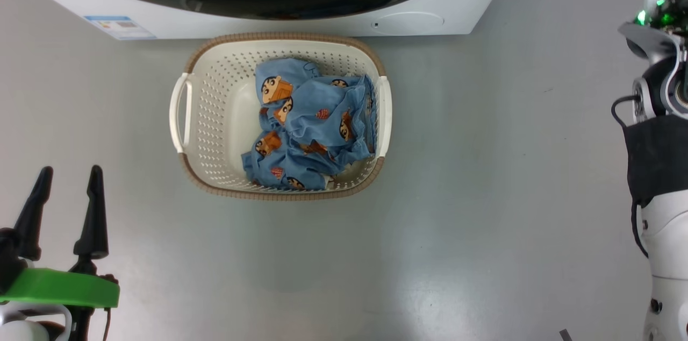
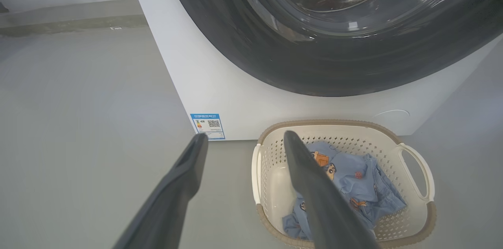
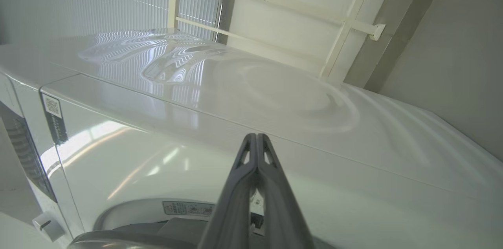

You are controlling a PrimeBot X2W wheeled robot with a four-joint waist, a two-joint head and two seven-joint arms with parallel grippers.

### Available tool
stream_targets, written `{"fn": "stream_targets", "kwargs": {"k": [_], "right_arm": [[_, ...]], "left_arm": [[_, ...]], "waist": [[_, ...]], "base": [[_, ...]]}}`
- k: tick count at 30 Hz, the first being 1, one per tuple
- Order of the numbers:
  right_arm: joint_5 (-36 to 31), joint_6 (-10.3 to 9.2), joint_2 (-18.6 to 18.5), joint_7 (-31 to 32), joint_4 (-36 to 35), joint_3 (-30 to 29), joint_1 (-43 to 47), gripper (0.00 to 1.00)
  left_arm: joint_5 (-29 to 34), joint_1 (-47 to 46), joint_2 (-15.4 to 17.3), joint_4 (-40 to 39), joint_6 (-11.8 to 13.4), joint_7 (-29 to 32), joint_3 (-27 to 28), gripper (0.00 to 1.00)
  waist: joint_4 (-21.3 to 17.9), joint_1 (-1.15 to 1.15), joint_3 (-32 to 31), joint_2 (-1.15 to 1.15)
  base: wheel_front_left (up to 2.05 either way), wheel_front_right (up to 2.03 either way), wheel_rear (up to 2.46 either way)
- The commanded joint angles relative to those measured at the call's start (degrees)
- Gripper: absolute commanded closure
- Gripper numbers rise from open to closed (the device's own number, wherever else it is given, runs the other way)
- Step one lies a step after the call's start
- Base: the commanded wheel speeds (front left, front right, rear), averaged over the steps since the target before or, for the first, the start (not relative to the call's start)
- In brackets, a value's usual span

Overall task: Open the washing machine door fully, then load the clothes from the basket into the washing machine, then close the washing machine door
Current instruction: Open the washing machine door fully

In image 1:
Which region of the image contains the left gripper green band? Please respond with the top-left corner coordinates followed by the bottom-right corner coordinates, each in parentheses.
top-left (0, 165), bottom-right (120, 341)

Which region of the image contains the blue cartoon print garment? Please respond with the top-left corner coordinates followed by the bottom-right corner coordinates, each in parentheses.
top-left (241, 58), bottom-right (377, 191)

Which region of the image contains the cream perforated laundry basket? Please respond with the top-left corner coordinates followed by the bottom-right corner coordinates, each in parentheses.
top-left (169, 32), bottom-right (392, 201)

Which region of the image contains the black fabric arm sleeve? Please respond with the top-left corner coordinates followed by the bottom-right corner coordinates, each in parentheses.
top-left (622, 114), bottom-right (688, 208)

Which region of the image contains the blue energy label sticker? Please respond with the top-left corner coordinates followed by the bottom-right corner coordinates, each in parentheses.
top-left (83, 16), bottom-right (157, 41)

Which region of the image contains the round washer filter cover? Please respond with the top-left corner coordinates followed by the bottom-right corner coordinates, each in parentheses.
top-left (371, 12), bottom-right (446, 37)

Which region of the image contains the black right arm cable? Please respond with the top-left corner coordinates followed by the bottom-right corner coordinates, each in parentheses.
top-left (611, 94), bottom-right (641, 128)

